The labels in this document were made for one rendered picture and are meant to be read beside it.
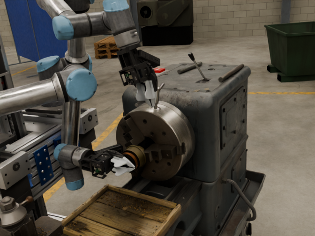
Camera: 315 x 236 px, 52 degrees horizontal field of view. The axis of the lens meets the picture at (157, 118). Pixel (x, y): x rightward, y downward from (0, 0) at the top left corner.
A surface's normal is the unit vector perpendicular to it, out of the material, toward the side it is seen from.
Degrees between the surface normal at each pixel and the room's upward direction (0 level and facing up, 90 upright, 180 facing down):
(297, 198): 0
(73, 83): 90
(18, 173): 90
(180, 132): 63
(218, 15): 90
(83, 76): 89
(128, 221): 0
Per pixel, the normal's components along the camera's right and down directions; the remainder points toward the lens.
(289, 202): -0.08, -0.93
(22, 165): 0.92, 0.07
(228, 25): -0.26, 0.37
